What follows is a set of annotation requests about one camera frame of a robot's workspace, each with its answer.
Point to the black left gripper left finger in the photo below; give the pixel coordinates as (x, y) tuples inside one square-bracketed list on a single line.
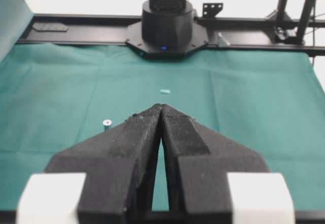
[(120, 166)]

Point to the small silver metal shaft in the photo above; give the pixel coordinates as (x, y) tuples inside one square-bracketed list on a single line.
[(107, 123)]

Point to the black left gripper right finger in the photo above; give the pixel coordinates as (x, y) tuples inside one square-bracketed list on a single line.
[(197, 160)]

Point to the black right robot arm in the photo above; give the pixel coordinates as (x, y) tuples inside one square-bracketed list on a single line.
[(170, 22)]

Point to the black aluminium frame rail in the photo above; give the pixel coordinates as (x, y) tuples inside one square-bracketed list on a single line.
[(214, 33)]

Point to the green table cloth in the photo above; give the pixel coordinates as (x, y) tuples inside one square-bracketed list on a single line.
[(53, 97)]

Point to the black camera stand frame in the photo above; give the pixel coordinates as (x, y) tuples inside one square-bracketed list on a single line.
[(297, 13)]

